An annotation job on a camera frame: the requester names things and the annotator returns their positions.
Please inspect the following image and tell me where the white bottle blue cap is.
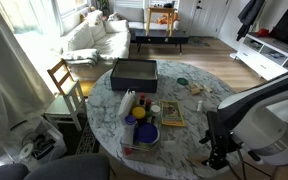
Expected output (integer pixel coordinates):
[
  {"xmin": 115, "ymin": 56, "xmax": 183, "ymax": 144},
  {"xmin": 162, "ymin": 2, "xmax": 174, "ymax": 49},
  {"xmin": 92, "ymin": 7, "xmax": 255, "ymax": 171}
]
[{"xmin": 121, "ymin": 114, "xmax": 139, "ymax": 147}]

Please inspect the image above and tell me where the patterned floor mat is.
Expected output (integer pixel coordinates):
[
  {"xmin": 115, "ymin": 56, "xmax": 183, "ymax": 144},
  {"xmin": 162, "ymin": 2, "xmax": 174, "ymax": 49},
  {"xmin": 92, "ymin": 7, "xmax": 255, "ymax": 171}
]
[{"xmin": 75, "ymin": 119, "xmax": 102, "ymax": 155}]

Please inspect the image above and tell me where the green house plant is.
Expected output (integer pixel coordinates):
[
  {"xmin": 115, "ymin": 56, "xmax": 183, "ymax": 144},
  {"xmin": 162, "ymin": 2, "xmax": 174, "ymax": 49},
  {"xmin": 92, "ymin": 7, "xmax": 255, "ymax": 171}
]
[{"xmin": 95, "ymin": 0, "xmax": 112, "ymax": 16}]

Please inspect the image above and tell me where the wooden slat chair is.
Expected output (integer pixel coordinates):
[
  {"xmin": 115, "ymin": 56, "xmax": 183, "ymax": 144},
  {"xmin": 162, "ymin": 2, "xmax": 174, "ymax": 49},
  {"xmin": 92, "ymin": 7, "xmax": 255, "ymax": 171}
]
[{"xmin": 46, "ymin": 58, "xmax": 76, "ymax": 98}]

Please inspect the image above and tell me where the white door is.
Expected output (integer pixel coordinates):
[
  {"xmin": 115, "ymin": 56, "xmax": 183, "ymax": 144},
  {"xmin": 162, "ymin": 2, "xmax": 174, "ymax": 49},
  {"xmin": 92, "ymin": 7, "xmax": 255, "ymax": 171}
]
[{"xmin": 187, "ymin": 0, "xmax": 233, "ymax": 39}]

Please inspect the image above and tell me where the white tape roll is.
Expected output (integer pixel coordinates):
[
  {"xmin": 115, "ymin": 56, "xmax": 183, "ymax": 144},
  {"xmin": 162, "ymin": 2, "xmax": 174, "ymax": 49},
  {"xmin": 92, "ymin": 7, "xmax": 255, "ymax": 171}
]
[{"xmin": 19, "ymin": 142, "xmax": 35, "ymax": 161}]

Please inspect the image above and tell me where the orange plush toy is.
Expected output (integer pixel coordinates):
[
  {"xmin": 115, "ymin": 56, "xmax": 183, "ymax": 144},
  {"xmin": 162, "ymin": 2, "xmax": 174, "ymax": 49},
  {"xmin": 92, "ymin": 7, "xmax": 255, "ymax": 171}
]
[{"xmin": 155, "ymin": 12, "xmax": 180, "ymax": 26}]

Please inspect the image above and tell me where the blue grey upholstered chair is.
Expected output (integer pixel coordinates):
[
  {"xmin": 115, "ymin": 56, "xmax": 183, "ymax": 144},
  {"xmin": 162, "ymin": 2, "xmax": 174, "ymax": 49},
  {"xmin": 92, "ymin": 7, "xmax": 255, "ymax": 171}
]
[{"xmin": 0, "ymin": 152, "xmax": 112, "ymax": 180}]

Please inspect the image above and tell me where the clear floor storage bin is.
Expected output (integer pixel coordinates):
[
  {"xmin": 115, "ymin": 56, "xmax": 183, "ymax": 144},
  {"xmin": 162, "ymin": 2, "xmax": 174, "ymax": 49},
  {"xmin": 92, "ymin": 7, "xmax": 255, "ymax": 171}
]
[{"xmin": 8, "ymin": 116, "xmax": 69, "ymax": 172}]

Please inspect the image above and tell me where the large bright window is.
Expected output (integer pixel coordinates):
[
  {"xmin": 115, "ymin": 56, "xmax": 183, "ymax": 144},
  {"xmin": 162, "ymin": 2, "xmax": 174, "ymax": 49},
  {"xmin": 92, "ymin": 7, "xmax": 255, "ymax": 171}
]
[{"xmin": 0, "ymin": 0, "xmax": 90, "ymax": 36}]

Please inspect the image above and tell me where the dark coffee table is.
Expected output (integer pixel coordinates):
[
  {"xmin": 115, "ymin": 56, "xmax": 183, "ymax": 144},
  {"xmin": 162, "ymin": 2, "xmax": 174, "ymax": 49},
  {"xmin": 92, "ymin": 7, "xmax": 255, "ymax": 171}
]
[{"xmin": 134, "ymin": 28, "xmax": 190, "ymax": 55}]

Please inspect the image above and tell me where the yellow lid dark bottle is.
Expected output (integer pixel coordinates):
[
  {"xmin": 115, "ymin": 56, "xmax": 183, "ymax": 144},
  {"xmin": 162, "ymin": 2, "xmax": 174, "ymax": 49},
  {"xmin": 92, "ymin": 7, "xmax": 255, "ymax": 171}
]
[{"xmin": 131, "ymin": 106, "xmax": 148, "ymax": 127}]

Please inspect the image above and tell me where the yellow wooden side table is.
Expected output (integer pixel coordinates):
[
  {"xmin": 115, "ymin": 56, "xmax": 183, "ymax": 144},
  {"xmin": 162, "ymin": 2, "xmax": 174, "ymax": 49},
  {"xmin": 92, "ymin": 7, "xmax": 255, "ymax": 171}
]
[{"xmin": 145, "ymin": 6, "xmax": 177, "ymax": 38}]

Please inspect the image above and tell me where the small dark door rug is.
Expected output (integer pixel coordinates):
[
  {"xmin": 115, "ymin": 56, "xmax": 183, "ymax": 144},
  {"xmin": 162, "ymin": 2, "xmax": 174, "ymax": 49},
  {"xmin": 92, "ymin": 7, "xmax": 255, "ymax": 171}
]
[{"xmin": 186, "ymin": 36, "xmax": 212, "ymax": 48}]

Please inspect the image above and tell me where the light sheer curtain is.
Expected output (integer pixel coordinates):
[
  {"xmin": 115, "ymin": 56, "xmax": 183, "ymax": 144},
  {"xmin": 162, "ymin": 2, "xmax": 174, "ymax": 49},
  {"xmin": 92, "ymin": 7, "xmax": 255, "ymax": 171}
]
[{"xmin": 0, "ymin": 0, "xmax": 57, "ymax": 165}]

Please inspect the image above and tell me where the white TV stand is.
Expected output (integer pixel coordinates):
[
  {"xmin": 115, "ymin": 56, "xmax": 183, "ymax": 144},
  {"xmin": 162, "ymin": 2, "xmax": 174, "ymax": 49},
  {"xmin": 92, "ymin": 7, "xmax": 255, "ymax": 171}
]
[{"xmin": 235, "ymin": 31, "xmax": 288, "ymax": 83}]

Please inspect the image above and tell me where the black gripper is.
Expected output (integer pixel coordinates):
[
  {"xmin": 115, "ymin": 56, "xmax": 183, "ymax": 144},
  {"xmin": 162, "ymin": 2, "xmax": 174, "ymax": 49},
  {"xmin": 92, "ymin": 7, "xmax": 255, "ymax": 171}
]
[{"xmin": 198, "ymin": 130, "xmax": 239, "ymax": 171}]

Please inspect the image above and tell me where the red cap slim bottle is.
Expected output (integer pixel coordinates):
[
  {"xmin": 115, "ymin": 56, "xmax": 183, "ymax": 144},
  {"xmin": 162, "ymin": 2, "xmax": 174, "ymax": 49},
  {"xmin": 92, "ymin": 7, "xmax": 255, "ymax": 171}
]
[{"xmin": 138, "ymin": 93, "xmax": 147, "ymax": 107}]

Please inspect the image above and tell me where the blue lid green can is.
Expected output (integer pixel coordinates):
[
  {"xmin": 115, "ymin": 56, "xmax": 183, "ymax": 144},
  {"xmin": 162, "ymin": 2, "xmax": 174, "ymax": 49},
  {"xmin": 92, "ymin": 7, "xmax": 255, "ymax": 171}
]
[{"xmin": 133, "ymin": 122, "xmax": 161, "ymax": 148}]

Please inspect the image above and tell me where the crumpled grey white blanket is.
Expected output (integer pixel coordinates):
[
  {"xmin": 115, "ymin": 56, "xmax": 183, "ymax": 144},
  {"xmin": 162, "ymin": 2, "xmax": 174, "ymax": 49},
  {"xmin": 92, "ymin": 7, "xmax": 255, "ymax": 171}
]
[{"xmin": 60, "ymin": 48, "xmax": 101, "ymax": 68}]

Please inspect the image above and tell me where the round green lid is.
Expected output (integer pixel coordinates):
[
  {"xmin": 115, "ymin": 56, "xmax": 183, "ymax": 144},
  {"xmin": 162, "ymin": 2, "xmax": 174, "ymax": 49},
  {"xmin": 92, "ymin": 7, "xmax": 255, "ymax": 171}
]
[{"xmin": 176, "ymin": 77, "xmax": 190, "ymax": 86}]

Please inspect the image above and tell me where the yellow green picture book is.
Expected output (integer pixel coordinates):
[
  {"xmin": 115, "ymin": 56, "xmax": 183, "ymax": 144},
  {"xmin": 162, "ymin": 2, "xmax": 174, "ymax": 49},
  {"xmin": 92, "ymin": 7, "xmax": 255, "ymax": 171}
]
[{"xmin": 158, "ymin": 99, "xmax": 186, "ymax": 128}]

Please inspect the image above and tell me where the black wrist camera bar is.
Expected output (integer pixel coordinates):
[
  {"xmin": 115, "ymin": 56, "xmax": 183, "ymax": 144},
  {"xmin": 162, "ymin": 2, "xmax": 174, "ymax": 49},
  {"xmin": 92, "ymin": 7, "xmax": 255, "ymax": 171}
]
[{"xmin": 206, "ymin": 111, "xmax": 223, "ymax": 136}]

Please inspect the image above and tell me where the white sofa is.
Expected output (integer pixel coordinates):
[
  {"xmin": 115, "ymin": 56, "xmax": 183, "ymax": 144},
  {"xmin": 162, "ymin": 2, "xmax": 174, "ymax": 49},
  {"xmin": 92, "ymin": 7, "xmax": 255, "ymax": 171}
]
[{"xmin": 57, "ymin": 9, "xmax": 132, "ymax": 81}]

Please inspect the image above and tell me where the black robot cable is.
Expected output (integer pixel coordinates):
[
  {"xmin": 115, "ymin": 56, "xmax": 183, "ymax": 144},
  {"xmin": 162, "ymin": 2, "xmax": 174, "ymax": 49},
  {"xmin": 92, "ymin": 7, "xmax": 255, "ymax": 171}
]
[{"xmin": 228, "ymin": 146, "xmax": 280, "ymax": 180}]

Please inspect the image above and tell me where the white plastic bottle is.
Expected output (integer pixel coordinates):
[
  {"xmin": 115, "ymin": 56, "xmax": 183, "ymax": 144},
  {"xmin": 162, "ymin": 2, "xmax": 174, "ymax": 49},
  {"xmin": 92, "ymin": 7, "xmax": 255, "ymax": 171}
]
[{"xmin": 150, "ymin": 104, "xmax": 162, "ymax": 125}]

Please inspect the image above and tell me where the clear plastic organizer bin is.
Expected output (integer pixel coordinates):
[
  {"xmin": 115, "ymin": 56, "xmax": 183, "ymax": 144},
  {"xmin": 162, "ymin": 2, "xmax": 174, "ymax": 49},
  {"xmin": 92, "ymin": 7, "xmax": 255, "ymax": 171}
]
[{"xmin": 119, "ymin": 99, "xmax": 163, "ymax": 164}]

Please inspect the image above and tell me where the floral cushion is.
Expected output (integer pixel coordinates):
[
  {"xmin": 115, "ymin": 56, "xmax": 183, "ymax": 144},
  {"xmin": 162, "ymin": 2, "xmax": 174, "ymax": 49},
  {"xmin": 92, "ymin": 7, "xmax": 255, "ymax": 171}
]
[{"xmin": 108, "ymin": 12, "xmax": 127, "ymax": 22}]

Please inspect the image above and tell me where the small red item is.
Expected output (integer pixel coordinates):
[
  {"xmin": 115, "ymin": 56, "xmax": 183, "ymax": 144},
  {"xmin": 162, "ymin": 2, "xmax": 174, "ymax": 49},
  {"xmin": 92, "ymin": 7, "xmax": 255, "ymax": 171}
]
[{"xmin": 256, "ymin": 27, "xmax": 271, "ymax": 38}]

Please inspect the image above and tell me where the red cap green bottle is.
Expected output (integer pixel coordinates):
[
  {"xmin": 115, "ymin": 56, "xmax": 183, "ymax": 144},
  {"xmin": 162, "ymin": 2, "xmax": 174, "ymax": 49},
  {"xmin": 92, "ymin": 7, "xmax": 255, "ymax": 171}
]
[{"xmin": 145, "ymin": 98, "xmax": 153, "ymax": 115}]

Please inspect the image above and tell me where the white wooden chair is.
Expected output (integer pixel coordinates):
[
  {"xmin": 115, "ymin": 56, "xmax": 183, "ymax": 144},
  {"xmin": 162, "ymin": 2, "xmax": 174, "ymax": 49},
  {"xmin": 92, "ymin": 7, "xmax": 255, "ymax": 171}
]
[{"xmin": 43, "ymin": 79, "xmax": 88, "ymax": 133}]

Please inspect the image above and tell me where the dark hanging jacket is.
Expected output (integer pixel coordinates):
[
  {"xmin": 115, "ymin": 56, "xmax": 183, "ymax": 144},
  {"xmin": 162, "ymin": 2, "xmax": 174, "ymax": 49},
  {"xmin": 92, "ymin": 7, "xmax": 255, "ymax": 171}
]
[{"xmin": 235, "ymin": 0, "xmax": 267, "ymax": 42}]

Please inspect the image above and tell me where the navy cardboard box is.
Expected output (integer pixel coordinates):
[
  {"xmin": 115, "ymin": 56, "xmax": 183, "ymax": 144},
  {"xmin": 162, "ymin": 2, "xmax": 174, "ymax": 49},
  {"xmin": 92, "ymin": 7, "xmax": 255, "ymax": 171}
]
[{"xmin": 109, "ymin": 58, "xmax": 159, "ymax": 94}]

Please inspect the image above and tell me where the light grey loveseat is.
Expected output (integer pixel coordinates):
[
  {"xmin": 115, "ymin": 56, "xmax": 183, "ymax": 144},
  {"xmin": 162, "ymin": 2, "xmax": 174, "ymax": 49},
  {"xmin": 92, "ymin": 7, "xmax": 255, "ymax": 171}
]
[{"xmin": 107, "ymin": 6, "xmax": 182, "ymax": 32}]

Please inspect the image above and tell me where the small white tube bottle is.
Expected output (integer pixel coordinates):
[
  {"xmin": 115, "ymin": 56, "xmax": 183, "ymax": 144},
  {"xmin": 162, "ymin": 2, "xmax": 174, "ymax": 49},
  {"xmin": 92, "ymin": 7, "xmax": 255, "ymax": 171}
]
[{"xmin": 196, "ymin": 100, "xmax": 205, "ymax": 113}]

